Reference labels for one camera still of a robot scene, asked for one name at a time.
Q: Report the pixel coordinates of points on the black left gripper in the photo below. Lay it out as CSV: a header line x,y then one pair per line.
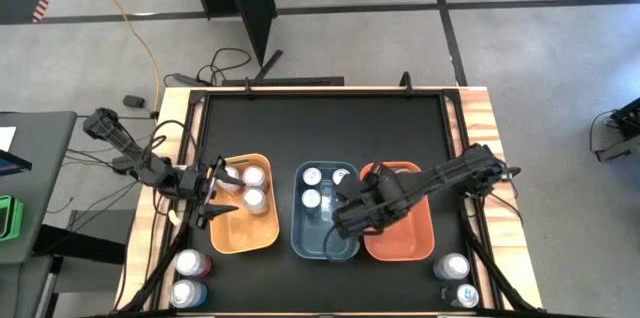
x,y
192,185

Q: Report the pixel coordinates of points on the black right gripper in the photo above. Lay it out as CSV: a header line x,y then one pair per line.
x,y
370,210

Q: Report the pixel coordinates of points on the dark blue soda can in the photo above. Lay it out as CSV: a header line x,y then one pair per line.
x,y
311,198
341,175
312,176
466,296

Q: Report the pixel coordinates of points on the yellow plastic bin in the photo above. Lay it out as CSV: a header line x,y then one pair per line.
x,y
240,235

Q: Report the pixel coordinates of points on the white and blue soda can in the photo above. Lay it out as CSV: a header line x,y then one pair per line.
x,y
401,170
451,266
184,293

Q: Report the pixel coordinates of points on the blue-grey plastic bin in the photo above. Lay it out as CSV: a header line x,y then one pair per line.
x,y
310,238

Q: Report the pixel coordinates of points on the orange plastic bin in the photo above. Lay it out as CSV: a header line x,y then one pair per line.
x,y
400,245

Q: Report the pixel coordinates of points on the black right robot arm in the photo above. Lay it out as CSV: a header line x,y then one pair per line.
x,y
460,170

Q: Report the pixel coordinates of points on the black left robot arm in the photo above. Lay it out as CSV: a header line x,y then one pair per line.
x,y
145,168

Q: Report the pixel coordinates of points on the yellow tag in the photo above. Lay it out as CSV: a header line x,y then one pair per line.
x,y
173,216

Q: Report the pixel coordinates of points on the black power strip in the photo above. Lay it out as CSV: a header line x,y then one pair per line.
x,y
285,81

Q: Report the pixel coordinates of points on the black power adapter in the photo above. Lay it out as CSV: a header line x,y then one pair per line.
x,y
134,101

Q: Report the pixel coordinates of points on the black desk base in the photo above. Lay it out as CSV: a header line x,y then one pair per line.
x,y
80,245

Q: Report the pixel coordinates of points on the grey desk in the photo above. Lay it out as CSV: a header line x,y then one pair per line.
x,y
45,183

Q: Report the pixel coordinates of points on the green tray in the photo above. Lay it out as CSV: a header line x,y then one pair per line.
x,y
20,218

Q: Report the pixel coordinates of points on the dark tablet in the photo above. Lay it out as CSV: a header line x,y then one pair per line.
x,y
12,162

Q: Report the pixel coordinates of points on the white paper sheet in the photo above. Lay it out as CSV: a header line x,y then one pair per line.
x,y
6,139

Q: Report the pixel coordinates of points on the black equipment stand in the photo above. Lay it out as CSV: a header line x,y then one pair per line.
x,y
627,123

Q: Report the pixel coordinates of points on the black aluminium table frame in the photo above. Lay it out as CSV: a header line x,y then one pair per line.
x,y
325,93

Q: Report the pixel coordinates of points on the black frame upright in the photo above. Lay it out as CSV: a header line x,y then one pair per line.
x,y
247,86
406,84

